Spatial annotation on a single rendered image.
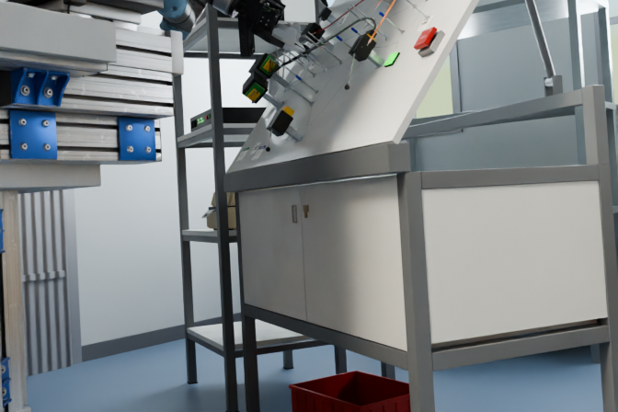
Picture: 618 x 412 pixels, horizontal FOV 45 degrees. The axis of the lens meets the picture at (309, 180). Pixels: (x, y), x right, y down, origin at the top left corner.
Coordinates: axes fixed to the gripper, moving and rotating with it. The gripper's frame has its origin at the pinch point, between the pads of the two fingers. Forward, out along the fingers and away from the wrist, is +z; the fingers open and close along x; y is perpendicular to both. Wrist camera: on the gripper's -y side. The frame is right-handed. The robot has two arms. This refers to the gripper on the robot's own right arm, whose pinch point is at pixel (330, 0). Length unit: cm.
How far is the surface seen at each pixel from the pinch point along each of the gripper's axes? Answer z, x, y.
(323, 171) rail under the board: 36.6, 0.5, -24.5
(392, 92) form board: 25.9, -17.7, -6.0
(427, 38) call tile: 18.0, -27.6, 3.1
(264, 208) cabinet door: 48, 55, -28
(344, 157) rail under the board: 34.1, -11.8, -22.6
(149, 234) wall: 64, 251, -40
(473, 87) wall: 82, 181, 148
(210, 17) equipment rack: -16, 92, 1
